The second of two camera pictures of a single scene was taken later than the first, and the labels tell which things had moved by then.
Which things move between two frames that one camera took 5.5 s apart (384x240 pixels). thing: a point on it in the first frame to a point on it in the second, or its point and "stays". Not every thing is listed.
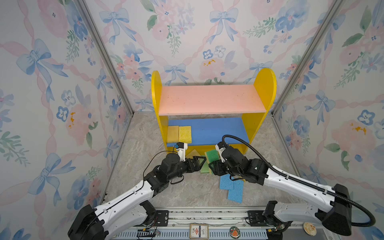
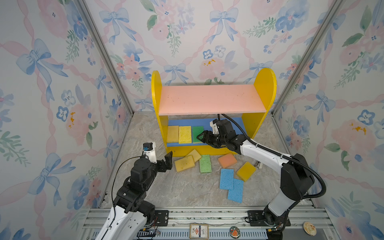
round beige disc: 310,228 stays
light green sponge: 205,167 stays
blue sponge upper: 226,183 stays
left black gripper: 195,167 to 168,160
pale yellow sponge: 173,134 stays
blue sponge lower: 236,194 stays
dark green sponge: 212,155 to 196,131
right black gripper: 217,167 to 205,139
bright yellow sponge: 185,134 stays
